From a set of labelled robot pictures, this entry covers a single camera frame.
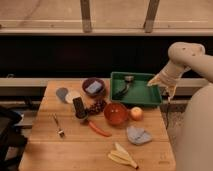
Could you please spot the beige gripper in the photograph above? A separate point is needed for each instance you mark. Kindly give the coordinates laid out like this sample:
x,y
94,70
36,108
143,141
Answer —
x,y
169,76

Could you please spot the red yellow apple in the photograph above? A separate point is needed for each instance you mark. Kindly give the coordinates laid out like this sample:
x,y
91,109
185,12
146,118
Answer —
x,y
136,113

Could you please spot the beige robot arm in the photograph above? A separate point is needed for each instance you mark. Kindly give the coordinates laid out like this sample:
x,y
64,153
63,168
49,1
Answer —
x,y
195,146

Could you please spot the red bowl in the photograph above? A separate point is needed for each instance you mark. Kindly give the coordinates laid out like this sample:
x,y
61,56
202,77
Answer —
x,y
116,114

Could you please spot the dark purple bowl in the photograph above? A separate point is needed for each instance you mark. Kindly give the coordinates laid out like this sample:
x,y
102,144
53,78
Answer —
x,y
89,81

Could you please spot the green plastic tray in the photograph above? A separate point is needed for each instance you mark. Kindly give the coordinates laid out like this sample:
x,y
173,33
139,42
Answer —
x,y
139,93

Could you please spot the black metal ladle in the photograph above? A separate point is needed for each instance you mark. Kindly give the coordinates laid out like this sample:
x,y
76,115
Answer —
x,y
128,80

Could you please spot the grey blue cloth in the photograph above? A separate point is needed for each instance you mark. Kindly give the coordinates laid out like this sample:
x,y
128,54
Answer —
x,y
138,136

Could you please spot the blue sponge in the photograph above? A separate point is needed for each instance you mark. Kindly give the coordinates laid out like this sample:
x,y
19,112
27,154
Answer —
x,y
94,87

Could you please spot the bunch of dark grapes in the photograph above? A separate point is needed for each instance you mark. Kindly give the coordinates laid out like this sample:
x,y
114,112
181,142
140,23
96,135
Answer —
x,y
96,108

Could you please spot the orange carrot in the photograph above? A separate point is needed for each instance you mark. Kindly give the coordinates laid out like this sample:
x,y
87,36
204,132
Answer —
x,y
98,130

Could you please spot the yellow banana peel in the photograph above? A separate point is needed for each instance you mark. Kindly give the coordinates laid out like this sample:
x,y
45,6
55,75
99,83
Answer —
x,y
121,156

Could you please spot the black rectangular block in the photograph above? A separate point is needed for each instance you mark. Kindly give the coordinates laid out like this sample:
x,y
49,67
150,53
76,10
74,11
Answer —
x,y
79,108

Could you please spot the metal fork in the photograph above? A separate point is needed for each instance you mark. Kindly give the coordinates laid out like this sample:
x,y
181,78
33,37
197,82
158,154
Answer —
x,y
60,130

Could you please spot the black chair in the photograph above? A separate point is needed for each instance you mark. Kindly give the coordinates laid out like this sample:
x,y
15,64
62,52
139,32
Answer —
x,y
9,137

